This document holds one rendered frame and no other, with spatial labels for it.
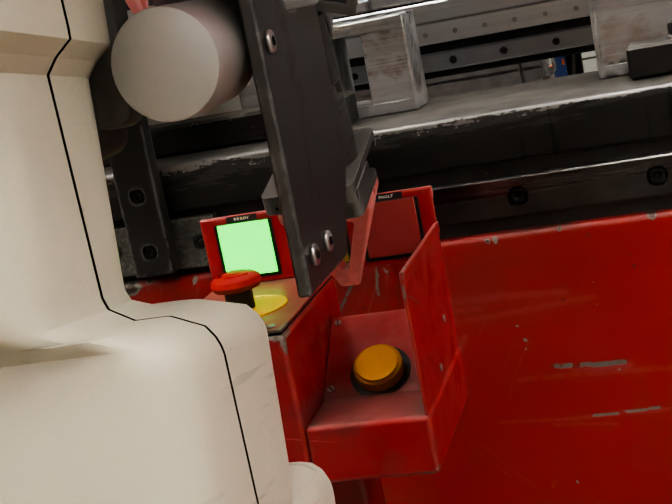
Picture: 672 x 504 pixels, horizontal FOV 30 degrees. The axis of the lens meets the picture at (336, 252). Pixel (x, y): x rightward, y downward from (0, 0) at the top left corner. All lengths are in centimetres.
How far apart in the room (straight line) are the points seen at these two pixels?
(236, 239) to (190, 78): 57
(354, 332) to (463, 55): 57
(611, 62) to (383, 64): 22
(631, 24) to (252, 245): 42
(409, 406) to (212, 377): 47
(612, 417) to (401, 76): 38
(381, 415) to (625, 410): 33
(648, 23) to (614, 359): 31
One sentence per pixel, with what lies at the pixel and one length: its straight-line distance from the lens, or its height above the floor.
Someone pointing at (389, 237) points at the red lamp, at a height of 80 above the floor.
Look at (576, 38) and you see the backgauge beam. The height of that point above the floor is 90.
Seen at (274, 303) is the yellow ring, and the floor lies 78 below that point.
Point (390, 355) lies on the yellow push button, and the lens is 96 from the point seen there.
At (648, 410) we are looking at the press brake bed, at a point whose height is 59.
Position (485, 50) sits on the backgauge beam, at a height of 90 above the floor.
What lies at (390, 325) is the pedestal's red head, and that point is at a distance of 99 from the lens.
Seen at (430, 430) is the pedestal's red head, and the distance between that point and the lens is 89.
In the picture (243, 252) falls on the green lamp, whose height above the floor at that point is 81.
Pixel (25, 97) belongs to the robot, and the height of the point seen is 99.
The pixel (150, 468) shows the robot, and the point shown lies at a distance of 44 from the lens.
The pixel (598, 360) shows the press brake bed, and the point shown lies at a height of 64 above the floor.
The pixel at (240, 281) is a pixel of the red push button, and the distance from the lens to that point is 95.
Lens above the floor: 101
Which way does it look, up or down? 12 degrees down
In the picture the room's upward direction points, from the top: 11 degrees counter-clockwise
